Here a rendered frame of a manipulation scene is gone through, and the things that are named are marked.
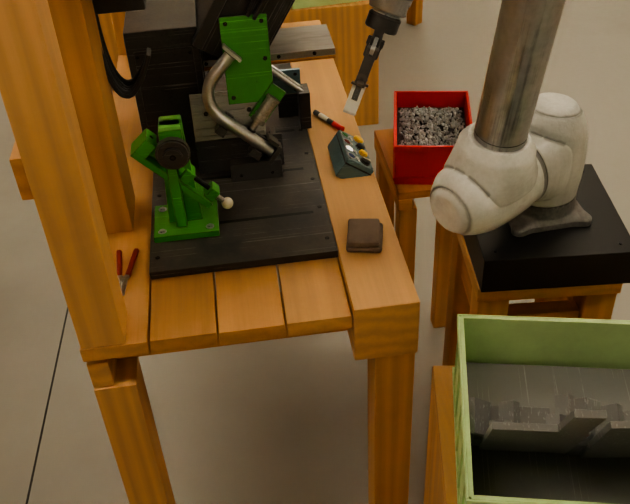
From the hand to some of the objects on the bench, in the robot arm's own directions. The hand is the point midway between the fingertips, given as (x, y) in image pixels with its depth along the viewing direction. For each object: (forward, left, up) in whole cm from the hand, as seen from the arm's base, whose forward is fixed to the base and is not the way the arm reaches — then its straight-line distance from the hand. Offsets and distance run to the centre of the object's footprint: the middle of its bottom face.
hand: (354, 99), depth 187 cm
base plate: (+28, -30, -27) cm, 49 cm away
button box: (-1, -10, -28) cm, 29 cm away
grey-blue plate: (+11, -38, -25) cm, 47 cm away
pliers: (+57, +20, -24) cm, 66 cm away
